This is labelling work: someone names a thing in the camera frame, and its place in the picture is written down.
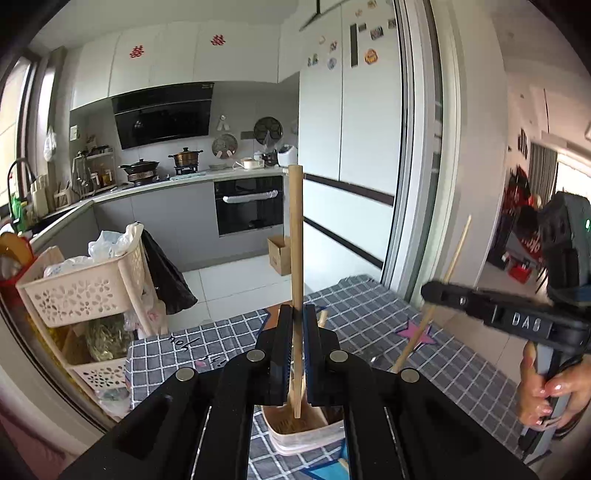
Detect black bag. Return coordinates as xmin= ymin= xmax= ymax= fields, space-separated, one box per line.
xmin=141 ymin=228 xmax=199 ymax=317

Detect beige plastic storage cart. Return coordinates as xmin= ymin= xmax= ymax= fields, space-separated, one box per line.
xmin=16 ymin=224 xmax=160 ymax=416

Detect curved kitchen faucet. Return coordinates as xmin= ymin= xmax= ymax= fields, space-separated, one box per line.
xmin=7 ymin=158 xmax=38 ymax=208

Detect blue star sticker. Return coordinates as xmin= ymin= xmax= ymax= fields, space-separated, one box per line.
xmin=307 ymin=455 xmax=347 ymax=480

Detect person's right hand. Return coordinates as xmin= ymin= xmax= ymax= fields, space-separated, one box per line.
xmin=515 ymin=344 xmax=588 ymax=432

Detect grey kitchen base cabinet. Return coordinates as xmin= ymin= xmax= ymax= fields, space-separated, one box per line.
xmin=28 ymin=166 xmax=296 ymax=273

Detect cardboard box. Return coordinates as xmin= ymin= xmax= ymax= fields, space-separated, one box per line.
xmin=267 ymin=235 xmax=293 ymax=277

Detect beige plastic utensil holder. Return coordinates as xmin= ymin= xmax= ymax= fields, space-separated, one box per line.
xmin=261 ymin=401 xmax=347 ymax=457

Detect crumpled white plastic bags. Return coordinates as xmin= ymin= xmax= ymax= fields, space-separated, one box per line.
xmin=44 ymin=222 xmax=145 ymax=278

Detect pink star sticker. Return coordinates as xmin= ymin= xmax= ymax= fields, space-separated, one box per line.
xmin=396 ymin=318 xmax=437 ymax=348

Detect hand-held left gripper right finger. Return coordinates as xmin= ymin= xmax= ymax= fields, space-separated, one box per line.
xmin=302 ymin=304 xmax=539 ymax=480

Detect white refrigerator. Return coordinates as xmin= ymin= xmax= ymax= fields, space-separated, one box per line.
xmin=298 ymin=0 xmax=404 ymax=271

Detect copper cooking pot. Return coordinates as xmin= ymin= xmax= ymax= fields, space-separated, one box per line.
xmin=167 ymin=148 xmax=204 ymax=169

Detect black range hood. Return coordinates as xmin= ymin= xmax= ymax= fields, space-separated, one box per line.
xmin=111 ymin=82 xmax=215 ymax=151

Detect group of fridge magnets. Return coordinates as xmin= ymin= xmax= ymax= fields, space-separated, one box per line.
xmin=307 ymin=0 xmax=398 ymax=70

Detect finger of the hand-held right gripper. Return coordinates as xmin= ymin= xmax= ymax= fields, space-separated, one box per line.
xmin=420 ymin=281 xmax=504 ymax=326

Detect grey checked tablecloth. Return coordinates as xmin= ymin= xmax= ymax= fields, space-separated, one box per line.
xmin=124 ymin=274 xmax=532 ymax=480

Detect black wok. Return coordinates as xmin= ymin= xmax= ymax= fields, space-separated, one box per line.
xmin=119 ymin=158 xmax=161 ymax=183

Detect black built-in oven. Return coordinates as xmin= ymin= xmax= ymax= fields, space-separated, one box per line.
xmin=213 ymin=175 xmax=284 ymax=238

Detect white upper kitchen cabinets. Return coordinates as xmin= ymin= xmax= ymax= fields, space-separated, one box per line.
xmin=69 ymin=16 xmax=301 ymax=112

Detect bag of green vegetables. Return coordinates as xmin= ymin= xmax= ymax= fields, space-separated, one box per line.
xmin=85 ymin=314 xmax=134 ymax=363

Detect spice rack with bottles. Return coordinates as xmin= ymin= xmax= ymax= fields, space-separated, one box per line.
xmin=71 ymin=145 xmax=116 ymax=195

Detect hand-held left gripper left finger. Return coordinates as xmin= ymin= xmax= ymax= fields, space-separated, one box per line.
xmin=60 ymin=305 xmax=296 ymax=480

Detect orange round basin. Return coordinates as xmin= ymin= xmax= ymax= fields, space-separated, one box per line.
xmin=0 ymin=231 xmax=33 ymax=268

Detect glass pot lid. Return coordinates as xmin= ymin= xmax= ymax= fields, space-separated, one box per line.
xmin=211 ymin=133 xmax=238 ymax=158

